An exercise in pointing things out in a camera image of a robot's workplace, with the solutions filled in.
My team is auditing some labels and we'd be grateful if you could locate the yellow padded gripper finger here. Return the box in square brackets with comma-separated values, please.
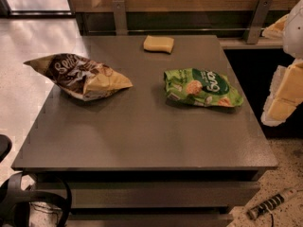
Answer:
[261, 60, 303, 127]
[262, 14, 288, 39]

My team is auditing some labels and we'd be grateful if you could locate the brown and yellow snack bag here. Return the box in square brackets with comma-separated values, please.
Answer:
[25, 53, 133, 101]

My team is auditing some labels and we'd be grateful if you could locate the right metal wall bracket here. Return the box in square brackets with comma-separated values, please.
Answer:
[243, 0, 273, 44]

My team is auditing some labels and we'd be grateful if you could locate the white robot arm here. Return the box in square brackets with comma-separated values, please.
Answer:
[261, 0, 303, 127]

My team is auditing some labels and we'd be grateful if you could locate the metal wall bracket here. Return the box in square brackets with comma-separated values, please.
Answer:
[112, 0, 128, 36]
[243, 0, 273, 44]

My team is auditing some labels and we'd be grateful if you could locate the left metal wall bracket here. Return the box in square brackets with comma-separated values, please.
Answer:
[112, 0, 128, 36]

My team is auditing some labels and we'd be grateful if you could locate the white power strip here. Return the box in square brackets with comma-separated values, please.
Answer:
[247, 188, 297, 220]

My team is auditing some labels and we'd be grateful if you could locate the green snack bag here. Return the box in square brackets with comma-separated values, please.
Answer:
[164, 68, 243, 108]

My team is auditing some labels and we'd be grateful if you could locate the grey low table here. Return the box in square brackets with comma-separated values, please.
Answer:
[12, 36, 277, 227]

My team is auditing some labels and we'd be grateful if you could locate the yellow sponge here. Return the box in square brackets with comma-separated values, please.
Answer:
[143, 36, 174, 54]

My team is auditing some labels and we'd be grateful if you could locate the black chair base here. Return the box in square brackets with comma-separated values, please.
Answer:
[0, 134, 73, 227]

